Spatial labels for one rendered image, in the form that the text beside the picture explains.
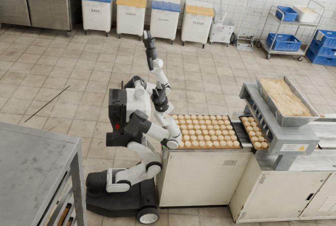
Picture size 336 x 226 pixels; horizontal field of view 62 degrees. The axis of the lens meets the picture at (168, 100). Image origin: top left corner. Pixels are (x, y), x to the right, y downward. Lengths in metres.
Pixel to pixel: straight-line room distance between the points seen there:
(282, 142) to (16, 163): 1.71
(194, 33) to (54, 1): 2.59
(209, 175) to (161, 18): 3.62
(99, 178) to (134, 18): 3.57
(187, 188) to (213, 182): 0.24
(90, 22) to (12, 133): 4.85
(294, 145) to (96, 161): 2.01
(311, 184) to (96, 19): 4.47
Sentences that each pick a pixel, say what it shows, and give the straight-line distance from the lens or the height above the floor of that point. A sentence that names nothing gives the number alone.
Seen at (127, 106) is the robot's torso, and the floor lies 1.23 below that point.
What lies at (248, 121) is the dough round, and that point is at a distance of 2.59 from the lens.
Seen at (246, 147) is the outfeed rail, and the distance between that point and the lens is 2.35.
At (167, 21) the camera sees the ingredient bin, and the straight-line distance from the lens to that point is 5.47.
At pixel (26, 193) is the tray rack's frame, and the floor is 1.82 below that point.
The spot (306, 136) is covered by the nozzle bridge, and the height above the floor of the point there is 1.18.
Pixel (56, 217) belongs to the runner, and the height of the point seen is 1.61.
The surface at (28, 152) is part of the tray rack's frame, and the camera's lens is 0.86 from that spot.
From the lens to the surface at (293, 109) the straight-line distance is 2.21.
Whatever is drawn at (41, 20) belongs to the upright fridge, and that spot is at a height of 0.30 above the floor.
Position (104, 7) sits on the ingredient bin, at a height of 0.59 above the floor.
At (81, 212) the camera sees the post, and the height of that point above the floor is 1.46.
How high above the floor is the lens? 2.43
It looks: 36 degrees down
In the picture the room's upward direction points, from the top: 9 degrees clockwise
